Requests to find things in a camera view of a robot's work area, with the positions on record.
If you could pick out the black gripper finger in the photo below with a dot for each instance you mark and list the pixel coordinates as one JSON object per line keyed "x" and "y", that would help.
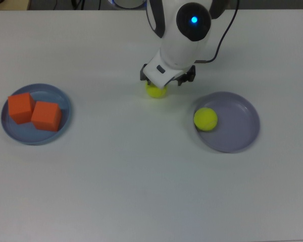
{"x": 188, "y": 76}
{"x": 144, "y": 75}

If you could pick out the yellow tennis ball HEAD print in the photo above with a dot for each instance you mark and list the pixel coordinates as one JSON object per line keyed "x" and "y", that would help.
{"x": 156, "y": 92}

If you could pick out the plain yellow tennis ball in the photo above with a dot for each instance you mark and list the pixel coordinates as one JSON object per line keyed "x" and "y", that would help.
{"x": 205, "y": 119}

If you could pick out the orange cube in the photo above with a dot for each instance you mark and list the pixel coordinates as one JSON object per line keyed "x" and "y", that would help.
{"x": 46, "y": 117}
{"x": 20, "y": 108}

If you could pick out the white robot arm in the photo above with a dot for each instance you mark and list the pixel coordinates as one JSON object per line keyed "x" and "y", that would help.
{"x": 181, "y": 45}

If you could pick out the purple plate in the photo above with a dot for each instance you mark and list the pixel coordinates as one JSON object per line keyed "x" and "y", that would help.
{"x": 237, "y": 126}

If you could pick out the blue plate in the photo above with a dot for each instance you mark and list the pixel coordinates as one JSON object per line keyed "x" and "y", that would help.
{"x": 20, "y": 133}

